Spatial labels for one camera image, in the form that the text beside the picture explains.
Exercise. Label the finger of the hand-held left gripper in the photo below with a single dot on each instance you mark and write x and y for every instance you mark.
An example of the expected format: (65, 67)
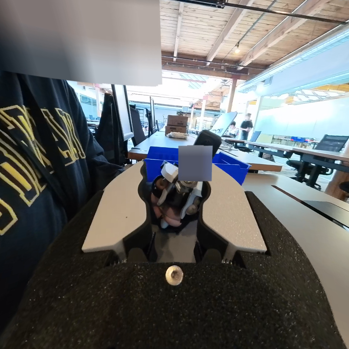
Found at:
(169, 171)
(195, 195)

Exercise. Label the clear bag of white parts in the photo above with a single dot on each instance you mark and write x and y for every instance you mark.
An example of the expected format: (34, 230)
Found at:
(177, 135)

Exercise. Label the cardboard box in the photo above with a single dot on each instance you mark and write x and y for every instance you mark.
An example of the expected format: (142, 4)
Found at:
(177, 120)
(176, 129)

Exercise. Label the silver hex nut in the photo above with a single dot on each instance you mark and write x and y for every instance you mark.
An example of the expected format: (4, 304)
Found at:
(182, 186)

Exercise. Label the black monitor screen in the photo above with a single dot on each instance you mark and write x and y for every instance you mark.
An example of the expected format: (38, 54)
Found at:
(124, 114)
(152, 117)

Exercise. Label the person's left hand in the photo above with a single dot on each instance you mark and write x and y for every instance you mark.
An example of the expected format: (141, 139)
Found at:
(170, 216)

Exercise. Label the person's navy sweatshirt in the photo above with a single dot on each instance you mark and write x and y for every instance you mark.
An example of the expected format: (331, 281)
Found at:
(32, 177)

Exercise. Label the wooden top desk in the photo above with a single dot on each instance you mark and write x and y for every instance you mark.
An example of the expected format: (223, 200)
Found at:
(313, 152)
(158, 144)

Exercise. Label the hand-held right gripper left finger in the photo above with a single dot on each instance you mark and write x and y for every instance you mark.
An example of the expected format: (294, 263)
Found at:
(117, 212)

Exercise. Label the person's left forearm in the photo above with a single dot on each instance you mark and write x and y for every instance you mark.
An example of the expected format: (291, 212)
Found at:
(109, 173)

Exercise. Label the blue plastic bin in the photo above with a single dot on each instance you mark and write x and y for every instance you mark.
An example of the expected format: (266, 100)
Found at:
(231, 169)

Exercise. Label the dark hanging jacket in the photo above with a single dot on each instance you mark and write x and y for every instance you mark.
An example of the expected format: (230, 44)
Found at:
(109, 131)

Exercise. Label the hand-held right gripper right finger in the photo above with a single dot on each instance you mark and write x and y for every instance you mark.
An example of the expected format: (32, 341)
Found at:
(231, 215)

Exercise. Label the black tilted monitor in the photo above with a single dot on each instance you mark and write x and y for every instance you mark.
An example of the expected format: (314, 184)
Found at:
(225, 122)

